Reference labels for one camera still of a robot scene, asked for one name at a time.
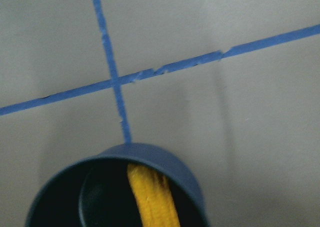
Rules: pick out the dark blue saucepan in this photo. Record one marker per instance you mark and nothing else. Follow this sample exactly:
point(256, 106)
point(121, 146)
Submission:
point(96, 192)

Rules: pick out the yellow corn cob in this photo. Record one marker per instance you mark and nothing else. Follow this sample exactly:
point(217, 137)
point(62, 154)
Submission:
point(153, 196)

